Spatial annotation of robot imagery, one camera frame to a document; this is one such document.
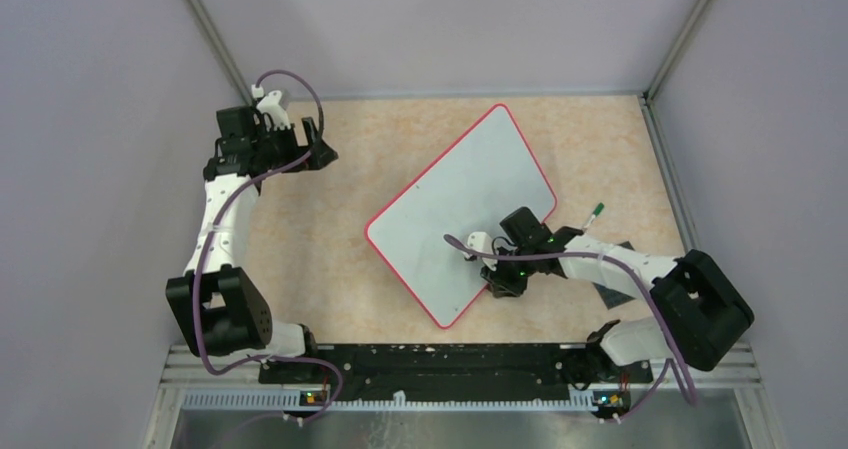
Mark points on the grey lego baseplate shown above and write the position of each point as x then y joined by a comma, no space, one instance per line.
614,297

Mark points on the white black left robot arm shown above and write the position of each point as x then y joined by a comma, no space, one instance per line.
218,308

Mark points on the green white marker pen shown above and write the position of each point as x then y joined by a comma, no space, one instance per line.
597,211

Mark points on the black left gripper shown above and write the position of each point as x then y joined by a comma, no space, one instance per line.
266,129

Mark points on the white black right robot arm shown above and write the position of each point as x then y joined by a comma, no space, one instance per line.
697,314

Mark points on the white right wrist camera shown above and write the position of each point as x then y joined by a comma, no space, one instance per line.
480,242

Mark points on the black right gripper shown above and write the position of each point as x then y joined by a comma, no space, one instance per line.
501,285

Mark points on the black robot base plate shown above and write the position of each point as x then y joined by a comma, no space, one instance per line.
475,372

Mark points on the white slotted cable duct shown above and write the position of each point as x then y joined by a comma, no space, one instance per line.
287,400

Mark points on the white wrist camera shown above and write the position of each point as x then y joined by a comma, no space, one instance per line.
480,242
272,106

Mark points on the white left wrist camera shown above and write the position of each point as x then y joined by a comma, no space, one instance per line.
272,106

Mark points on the red-edged whiteboard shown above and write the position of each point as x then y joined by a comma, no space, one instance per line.
482,177

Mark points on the aluminium frame rail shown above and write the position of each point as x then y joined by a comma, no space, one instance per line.
737,373

